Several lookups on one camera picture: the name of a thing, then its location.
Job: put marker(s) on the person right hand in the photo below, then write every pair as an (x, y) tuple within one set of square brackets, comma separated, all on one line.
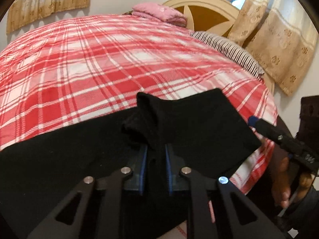
[(281, 191)]

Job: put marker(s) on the black pants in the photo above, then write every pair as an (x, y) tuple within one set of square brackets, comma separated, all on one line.
[(204, 131)]

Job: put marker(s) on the cream wooden headboard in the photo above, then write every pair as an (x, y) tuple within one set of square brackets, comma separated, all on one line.
[(211, 16)]

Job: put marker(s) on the beige window curtain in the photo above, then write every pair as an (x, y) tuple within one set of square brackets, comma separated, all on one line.
[(24, 12)]

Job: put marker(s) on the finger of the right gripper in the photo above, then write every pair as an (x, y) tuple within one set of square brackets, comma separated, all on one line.
[(279, 137)]

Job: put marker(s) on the red plaid bed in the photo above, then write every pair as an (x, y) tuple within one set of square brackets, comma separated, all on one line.
[(78, 69)]

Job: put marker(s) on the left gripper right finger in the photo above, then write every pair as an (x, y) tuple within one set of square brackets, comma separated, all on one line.
[(216, 208)]

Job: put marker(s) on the pink folded blanket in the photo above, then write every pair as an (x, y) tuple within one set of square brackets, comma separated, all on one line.
[(159, 13)]

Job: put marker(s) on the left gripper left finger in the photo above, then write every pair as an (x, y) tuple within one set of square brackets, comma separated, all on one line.
[(119, 199)]

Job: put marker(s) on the striped pillow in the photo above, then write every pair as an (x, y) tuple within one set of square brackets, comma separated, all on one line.
[(232, 51)]

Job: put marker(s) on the beige side curtain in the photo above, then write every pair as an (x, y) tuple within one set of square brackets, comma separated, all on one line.
[(280, 35)]

